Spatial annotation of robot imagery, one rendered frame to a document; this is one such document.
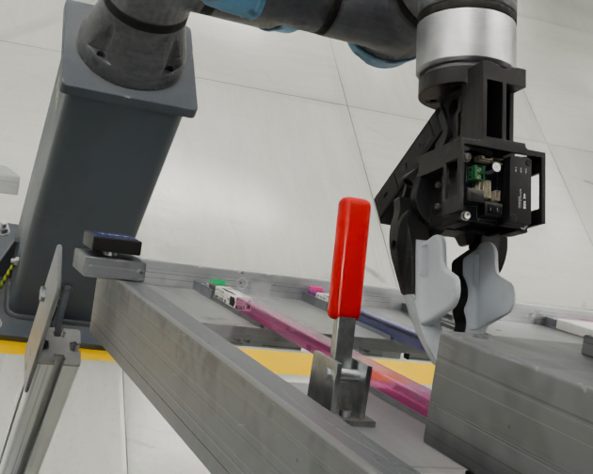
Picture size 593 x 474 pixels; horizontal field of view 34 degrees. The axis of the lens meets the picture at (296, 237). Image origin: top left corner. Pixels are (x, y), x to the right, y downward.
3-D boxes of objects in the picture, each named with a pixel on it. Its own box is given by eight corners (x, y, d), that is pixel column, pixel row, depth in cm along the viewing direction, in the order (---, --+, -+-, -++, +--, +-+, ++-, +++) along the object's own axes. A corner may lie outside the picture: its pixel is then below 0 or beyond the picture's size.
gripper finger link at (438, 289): (438, 357, 65) (448, 223, 67) (395, 361, 70) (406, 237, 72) (477, 363, 66) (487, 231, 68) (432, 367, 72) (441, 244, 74)
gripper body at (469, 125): (455, 220, 65) (458, 50, 68) (392, 240, 73) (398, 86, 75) (549, 234, 68) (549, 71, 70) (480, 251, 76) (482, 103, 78)
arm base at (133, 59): (77, 7, 139) (92, -50, 132) (180, 31, 144) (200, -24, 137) (75, 77, 129) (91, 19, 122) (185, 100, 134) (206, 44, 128)
